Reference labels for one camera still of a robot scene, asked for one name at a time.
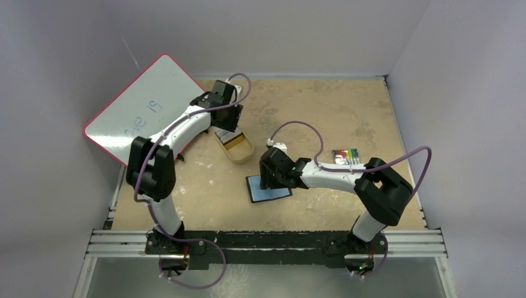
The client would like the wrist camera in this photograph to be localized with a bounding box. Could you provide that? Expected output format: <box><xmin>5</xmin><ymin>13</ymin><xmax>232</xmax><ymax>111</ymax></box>
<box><xmin>225</xmin><ymin>79</ymin><xmax>243</xmax><ymax>102</ymax></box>
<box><xmin>267</xmin><ymin>139</ymin><xmax>287</xmax><ymax>153</ymax></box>

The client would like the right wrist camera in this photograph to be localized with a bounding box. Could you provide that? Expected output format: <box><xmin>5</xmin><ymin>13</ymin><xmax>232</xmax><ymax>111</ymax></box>
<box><xmin>267</xmin><ymin>139</ymin><xmax>287</xmax><ymax>153</ymax></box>

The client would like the pack of coloured markers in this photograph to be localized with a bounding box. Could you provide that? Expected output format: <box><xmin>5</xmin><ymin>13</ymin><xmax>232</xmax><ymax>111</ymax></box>
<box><xmin>332</xmin><ymin>148</ymin><xmax>360</xmax><ymax>165</ymax></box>

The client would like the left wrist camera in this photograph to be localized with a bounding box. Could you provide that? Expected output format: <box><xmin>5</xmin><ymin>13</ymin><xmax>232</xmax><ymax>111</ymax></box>
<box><xmin>225</xmin><ymin>79</ymin><xmax>243</xmax><ymax>102</ymax></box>

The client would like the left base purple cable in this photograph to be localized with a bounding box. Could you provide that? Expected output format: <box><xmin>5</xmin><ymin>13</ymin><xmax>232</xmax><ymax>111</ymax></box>
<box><xmin>158</xmin><ymin>238</ymin><xmax>228</xmax><ymax>292</ymax></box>

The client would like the stack of credit cards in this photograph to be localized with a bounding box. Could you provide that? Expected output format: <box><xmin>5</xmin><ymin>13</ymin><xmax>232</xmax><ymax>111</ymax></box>
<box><xmin>214</xmin><ymin>127</ymin><xmax>242</xmax><ymax>144</ymax></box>

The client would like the aluminium frame rail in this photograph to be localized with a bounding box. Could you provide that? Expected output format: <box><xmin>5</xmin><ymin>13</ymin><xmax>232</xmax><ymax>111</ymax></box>
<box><xmin>86</xmin><ymin>230</ymin><xmax>448</xmax><ymax>258</ymax></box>

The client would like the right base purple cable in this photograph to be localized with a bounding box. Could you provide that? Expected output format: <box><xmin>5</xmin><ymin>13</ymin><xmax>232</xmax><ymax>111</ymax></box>
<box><xmin>349</xmin><ymin>238</ymin><xmax>391</xmax><ymax>281</ymax></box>

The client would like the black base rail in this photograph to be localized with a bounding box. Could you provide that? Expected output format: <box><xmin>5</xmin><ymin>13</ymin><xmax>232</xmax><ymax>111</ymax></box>
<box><xmin>145</xmin><ymin>230</ymin><xmax>388</xmax><ymax>273</ymax></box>

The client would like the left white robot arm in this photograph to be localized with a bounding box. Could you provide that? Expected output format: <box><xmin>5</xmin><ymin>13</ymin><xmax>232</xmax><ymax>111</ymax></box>
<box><xmin>125</xmin><ymin>79</ymin><xmax>243</xmax><ymax>254</ymax></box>

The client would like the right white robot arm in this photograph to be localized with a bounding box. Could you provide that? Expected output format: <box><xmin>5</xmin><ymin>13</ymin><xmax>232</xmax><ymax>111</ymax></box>
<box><xmin>259</xmin><ymin>147</ymin><xmax>414</xmax><ymax>253</ymax></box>

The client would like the black card holder wallet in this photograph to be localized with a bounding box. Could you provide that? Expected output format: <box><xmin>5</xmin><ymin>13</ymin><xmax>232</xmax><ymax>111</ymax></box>
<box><xmin>246</xmin><ymin>175</ymin><xmax>292</xmax><ymax>204</ymax></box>

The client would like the white board with pink rim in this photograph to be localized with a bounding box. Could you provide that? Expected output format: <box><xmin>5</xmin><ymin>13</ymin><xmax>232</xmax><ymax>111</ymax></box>
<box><xmin>84</xmin><ymin>54</ymin><xmax>204</xmax><ymax>165</ymax></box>

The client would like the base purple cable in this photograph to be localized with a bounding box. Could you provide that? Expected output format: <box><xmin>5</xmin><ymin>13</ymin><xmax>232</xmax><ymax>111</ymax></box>
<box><xmin>349</xmin><ymin>238</ymin><xmax>391</xmax><ymax>281</ymax></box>
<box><xmin>158</xmin><ymin>238</ymin><xmax>228</xmax><ymax>292</ymax></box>

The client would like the beige oval card tray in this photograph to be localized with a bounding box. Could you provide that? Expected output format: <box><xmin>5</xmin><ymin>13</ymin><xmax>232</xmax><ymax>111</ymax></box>
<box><xmin>214</xmin><ymin>129</ymin><xmax>254</xmax><ymax>165</ymax></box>

